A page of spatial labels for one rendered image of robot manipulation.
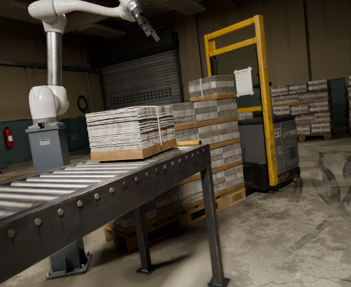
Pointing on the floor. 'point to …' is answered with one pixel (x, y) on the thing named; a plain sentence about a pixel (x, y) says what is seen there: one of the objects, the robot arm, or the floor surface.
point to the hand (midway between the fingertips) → (153, 36)
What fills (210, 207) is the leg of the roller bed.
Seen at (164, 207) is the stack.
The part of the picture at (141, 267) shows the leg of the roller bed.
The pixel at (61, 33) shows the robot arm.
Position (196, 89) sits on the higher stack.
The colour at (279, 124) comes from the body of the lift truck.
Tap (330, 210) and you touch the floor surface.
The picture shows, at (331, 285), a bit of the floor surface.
